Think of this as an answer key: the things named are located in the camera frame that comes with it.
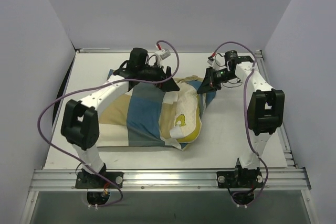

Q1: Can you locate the cream pillow with yellow edge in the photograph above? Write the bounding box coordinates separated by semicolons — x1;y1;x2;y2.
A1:
170;82;202;144

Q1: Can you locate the blue tan white checked pillowcase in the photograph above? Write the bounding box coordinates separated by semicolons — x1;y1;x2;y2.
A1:
97;76;216;151

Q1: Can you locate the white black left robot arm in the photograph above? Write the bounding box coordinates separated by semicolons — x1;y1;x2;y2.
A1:
61;48;179;188

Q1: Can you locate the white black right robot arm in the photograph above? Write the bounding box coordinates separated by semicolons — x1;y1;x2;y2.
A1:
197;50;285;187

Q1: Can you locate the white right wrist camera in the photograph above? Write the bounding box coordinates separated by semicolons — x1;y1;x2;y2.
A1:
207;56;226;70

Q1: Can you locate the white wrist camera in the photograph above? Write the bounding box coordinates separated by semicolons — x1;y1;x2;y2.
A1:
207;56;226;70
154;49;171;62

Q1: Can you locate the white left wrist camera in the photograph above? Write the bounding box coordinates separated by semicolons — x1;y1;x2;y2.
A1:
154;49;171;62

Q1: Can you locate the aluminium back frame rail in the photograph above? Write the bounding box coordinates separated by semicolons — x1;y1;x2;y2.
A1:
76;46;264;56

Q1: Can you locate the aluminium frame rail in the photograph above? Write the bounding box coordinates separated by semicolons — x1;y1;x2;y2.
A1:
29;168;311;191
76;46;264;56

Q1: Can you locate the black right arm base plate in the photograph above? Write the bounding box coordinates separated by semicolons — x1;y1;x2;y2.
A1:
216;169;264;189

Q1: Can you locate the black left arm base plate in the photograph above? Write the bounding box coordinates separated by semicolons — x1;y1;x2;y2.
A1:
75;170;124;189

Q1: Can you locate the aluminium front frame rail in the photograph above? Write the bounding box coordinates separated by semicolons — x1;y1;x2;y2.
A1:
29;168;311;191

